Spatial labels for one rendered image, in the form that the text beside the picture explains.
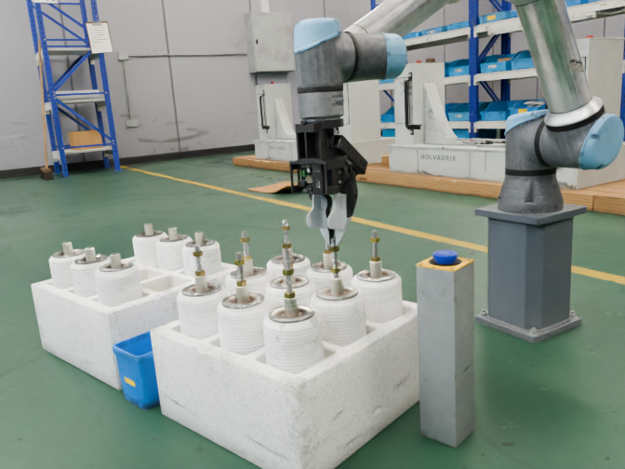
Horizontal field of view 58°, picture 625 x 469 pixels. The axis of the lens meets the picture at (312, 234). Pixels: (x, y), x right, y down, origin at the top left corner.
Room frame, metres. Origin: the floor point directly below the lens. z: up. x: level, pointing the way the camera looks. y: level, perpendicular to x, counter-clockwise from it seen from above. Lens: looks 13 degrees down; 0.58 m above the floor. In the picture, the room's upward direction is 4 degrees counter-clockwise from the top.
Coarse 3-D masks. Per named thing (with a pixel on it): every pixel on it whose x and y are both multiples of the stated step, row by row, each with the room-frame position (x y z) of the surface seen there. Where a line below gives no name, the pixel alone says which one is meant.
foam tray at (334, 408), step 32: (416, 320) 0.99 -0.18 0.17; (160, 352) 1.00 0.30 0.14; (192, 352) 0.92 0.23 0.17; (224, 352) 0.89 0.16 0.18; (256, 352) 0.88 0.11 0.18; (352, 352) 0.86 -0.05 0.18; (384, 352) 0.92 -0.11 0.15; (416, 352) 0.99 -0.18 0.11; (160, 384) 1.01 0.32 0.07; (192, 384) 0.93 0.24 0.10; (224, 384) 0.87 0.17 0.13; (256, 384) 0.81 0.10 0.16; (288, 384) 0.76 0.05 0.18; (320, 384) 0.79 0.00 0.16; (352, 384) 0.85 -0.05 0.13; (384, 384) 0.91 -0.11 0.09; (416, 384) 0.99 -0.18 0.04; (192, 416) 0.94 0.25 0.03; (224, 416) 0.87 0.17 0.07; (256, 416) 0.82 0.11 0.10; (288, 416) 0.77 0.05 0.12; (320, 416) 0.79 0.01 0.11; (352, 416) 0.84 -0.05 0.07; (384, 416) 0.91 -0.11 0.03; (256, 448) 0.82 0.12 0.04; (288, 448) 0.77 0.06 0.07; (320, 448) 0.78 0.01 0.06; (352, 448) 0.84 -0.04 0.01
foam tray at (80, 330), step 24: (48, 288) 1.33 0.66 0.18; (72, 288) 1.32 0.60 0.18; (144, 288) 1.28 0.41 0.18; (168, 288) 1.27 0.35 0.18; (48, 312) 1.33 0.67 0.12; (72, 312) 1.24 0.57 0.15; (96, 312) 1.16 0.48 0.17; (120, 312) 1.15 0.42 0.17; (144, 312) 1.19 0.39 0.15; (168, 312) 1.23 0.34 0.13; (48, 336) 1.35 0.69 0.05; (72, 336) 1.25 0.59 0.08; (96, 336) 1.17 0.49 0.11; (120, 336) 1.14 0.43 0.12; (72, 360) 1.27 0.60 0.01; (96, 360) 1.18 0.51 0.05; (120, 384) 1.13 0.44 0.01
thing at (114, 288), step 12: (96, 276) 1.20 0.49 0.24; (108, 276) 1.18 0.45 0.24; (120, 276) 1.19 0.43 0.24; (132, 276) 1.21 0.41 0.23; (108, 288) 1.19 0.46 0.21; (120, 288) 1.19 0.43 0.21; (132, 288) 1.20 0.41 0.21; (108, 300) 1.19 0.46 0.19; (120, 300) 1.19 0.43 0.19; (132, 300) 1.20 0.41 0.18
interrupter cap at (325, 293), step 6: (324, 288) 0.97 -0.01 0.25; (330, 288) 0.97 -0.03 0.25; (348, 288) 0.96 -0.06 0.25; (354, 288) 0.96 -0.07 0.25; (318, 294) 0.94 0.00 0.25; (324, 294) 0.94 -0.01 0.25; (330, 294) 0.95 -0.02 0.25; (342, 294) 0.94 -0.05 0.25; (348, 294) 0.93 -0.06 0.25; (354, 294) 0.93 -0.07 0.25; (330, 300) 0.91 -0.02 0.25; (336, 300) 0.91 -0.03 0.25; (342, 300) 0.91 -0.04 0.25
